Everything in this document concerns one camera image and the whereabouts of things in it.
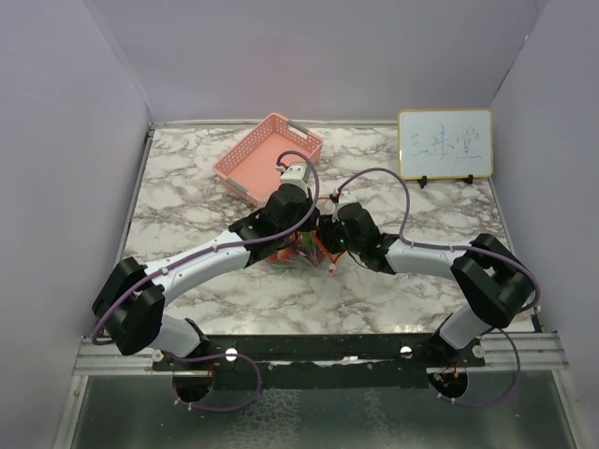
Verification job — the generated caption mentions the aluminium frame rail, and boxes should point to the aluminium frame rail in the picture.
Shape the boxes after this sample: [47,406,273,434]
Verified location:
[74,331,570,375]

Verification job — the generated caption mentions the green fake grapes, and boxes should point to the green fake grapes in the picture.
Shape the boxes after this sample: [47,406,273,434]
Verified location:
[301,232,318,252]

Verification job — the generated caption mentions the pink plastic basket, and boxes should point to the pink plastic basket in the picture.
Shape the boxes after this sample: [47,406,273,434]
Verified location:
[213,113,324,207]

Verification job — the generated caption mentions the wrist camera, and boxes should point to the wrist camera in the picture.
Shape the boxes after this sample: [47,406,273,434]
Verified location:
[319,190,355,222]
[280,163,312,193]

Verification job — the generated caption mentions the red fake fruit bunch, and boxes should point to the red fake fruit bunch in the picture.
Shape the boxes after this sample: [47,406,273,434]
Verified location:
[266,245,306,268]

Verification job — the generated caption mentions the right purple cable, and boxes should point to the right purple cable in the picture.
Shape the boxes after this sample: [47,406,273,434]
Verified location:
[332,167,543,408]

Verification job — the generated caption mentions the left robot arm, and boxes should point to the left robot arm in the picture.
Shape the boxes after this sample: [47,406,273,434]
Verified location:
[91,183,318,369]

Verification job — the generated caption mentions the purple cable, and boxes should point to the purple cable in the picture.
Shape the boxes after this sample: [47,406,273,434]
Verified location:
[90,150,320,412]
[332,167,543,408]

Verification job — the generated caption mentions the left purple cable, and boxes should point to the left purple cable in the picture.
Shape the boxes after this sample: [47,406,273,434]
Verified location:
[90,150,320,412]

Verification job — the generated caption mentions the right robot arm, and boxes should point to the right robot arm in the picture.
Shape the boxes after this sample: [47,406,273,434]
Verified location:
[316,202,537,366]

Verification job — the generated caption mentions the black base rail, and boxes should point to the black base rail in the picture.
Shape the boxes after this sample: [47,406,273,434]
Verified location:
[153,333,485,390]

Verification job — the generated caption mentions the small whiteboard yellow frame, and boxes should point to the small whiteboard yellow frame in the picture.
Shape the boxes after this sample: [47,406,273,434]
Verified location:
[397,109,494,181]

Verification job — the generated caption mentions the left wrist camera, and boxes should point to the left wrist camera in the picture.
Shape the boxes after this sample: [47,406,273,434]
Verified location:
[280,163,312,193]

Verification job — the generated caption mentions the clear zip top bag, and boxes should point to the clear zip top bag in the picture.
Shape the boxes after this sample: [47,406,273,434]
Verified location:
[265,231,346,275]

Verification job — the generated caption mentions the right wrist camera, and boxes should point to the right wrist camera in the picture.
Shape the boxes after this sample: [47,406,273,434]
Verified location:
[319,190,355,222]

